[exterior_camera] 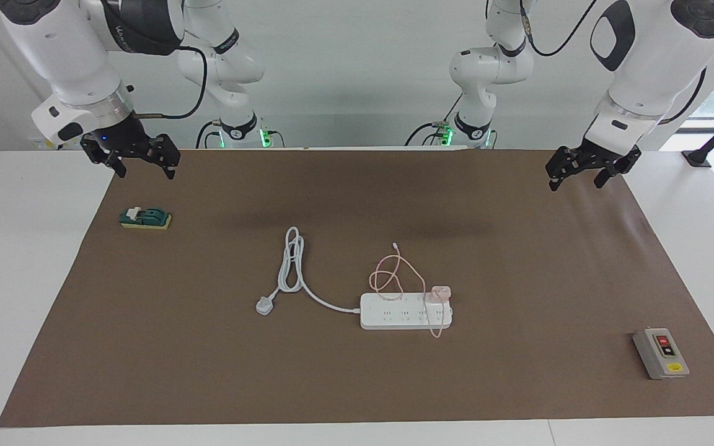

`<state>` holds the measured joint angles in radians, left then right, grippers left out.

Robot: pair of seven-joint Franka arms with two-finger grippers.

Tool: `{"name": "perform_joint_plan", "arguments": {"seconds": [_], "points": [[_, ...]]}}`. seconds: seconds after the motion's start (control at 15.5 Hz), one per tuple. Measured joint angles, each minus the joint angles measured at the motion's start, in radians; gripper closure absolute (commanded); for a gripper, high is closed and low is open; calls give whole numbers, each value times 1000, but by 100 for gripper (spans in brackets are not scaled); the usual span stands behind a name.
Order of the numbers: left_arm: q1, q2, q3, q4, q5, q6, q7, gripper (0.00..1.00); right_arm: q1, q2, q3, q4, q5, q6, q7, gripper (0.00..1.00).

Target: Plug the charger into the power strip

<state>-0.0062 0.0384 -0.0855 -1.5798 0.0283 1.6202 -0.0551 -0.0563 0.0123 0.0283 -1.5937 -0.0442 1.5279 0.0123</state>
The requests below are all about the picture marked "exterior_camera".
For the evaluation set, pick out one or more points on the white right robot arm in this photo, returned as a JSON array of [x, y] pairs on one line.
[[66, 49]]

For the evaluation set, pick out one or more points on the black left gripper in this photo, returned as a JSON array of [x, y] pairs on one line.
[[605, 158]]

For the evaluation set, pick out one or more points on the white wall socket box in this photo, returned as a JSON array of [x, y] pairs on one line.
[[47, 146]]

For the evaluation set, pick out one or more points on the brown table mat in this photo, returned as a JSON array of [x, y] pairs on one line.
[[357, 384]]

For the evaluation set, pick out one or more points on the white power strip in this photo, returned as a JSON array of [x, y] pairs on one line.
[[394, 316]]

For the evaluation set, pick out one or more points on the grey on-off switch box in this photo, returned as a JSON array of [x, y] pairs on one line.
[[661, 354]]

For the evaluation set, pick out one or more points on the green knife switch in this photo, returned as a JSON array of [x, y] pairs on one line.
[[149, 217]]

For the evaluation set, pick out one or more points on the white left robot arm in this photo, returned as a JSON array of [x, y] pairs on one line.
[[648, 62]]

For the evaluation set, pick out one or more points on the pink charger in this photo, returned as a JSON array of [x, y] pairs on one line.
[[441, 292]]

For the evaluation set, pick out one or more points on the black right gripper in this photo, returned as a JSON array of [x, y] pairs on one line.
[[123, 139]]

